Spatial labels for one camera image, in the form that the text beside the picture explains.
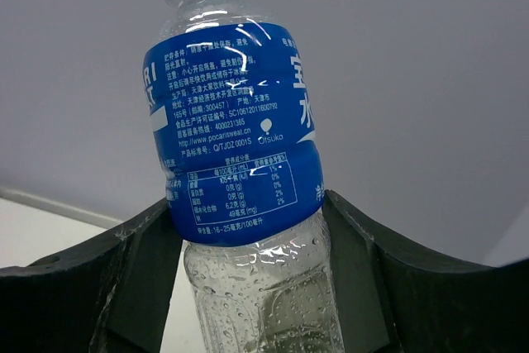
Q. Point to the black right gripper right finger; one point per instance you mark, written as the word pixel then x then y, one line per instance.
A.
pixel 396 295

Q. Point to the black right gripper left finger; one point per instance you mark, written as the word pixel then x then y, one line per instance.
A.
pixel 110 293

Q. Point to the blue label bottle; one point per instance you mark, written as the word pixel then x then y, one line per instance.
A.
pixel 235 136

